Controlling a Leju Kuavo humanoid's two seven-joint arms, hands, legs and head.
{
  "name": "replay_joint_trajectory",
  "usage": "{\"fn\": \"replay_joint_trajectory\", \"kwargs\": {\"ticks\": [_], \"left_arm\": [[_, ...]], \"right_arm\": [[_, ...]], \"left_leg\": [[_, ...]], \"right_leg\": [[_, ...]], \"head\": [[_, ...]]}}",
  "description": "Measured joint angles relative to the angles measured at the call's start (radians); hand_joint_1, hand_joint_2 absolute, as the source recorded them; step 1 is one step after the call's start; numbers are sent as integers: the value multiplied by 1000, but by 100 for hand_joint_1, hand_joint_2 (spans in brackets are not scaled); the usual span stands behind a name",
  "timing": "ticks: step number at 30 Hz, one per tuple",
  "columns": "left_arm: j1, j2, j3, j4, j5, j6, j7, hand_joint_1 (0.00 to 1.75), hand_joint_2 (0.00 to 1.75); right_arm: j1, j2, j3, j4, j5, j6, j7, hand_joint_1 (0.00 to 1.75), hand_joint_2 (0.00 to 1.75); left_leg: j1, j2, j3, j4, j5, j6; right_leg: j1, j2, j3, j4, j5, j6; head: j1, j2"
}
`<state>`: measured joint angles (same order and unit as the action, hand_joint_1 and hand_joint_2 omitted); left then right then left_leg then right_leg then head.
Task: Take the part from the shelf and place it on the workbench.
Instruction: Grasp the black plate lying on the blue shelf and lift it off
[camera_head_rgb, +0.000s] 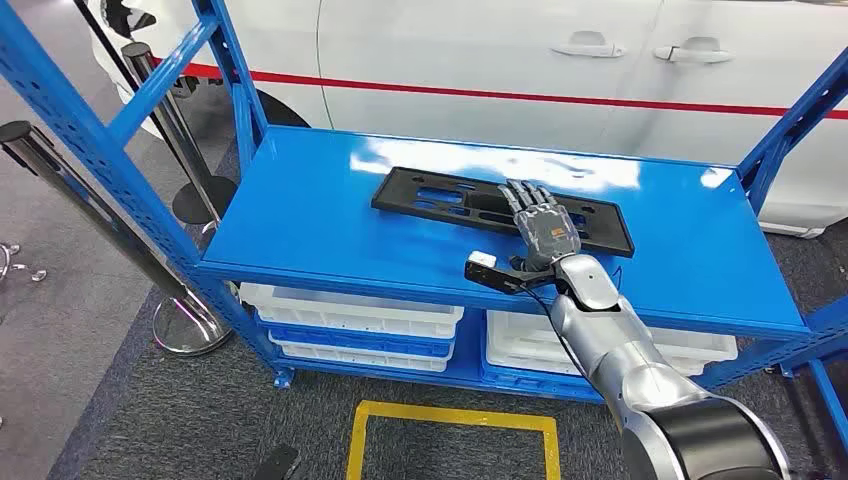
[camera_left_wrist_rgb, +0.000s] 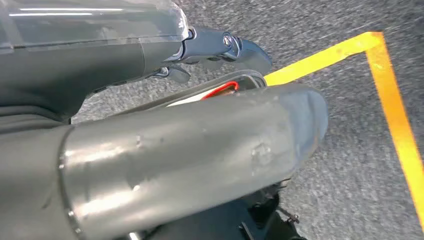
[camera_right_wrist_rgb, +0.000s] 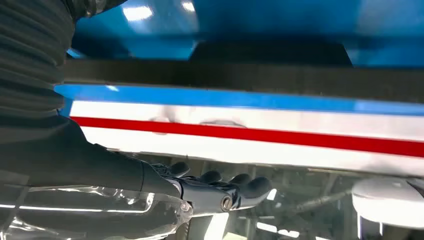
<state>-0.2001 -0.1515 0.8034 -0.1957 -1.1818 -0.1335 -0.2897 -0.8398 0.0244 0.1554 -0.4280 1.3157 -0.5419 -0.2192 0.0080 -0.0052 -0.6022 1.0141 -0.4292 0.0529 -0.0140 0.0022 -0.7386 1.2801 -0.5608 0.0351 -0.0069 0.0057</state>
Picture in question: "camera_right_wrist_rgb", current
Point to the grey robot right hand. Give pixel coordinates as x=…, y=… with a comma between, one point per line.
x=82, y=165

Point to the blue metal shelf rack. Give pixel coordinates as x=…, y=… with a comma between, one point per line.
x=265, y=20

